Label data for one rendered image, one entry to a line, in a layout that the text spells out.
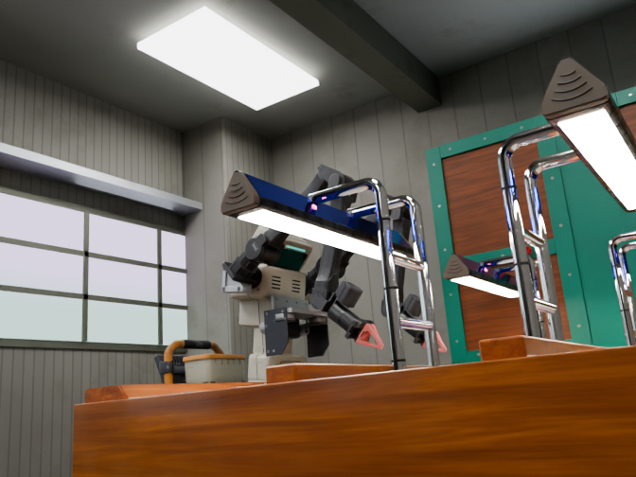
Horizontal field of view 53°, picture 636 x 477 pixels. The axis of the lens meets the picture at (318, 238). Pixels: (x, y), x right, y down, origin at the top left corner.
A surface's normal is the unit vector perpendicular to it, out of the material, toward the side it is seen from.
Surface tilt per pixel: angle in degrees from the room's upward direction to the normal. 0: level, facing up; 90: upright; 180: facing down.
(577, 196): 90
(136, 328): 90
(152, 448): 90
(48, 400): 90
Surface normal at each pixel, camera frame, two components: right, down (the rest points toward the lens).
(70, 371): 0.82, -0.21
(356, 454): -0.56, -0.17
